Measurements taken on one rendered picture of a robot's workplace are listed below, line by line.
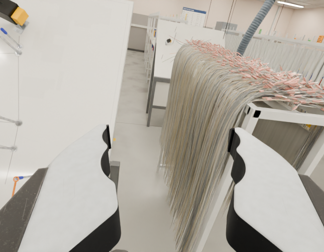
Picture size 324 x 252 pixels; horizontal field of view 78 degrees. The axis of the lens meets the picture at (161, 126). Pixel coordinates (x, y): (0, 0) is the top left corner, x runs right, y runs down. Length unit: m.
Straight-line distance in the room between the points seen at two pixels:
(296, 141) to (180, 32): 2.98
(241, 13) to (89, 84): 12.06
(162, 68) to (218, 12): 9.02
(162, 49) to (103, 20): 2.75
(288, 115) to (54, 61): 0.76
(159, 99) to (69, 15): 2.65
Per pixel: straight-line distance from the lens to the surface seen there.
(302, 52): 3.53
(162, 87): 3.25
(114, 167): 1.01
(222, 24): 7.16
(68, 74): 0.69
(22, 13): 0.72
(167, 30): 3.68
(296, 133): 1.06
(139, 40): 11.46
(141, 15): 11.40
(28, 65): 0.74
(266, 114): 0.74
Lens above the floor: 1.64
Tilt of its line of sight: 27 degrees down
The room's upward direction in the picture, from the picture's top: 11 degrees clockwise
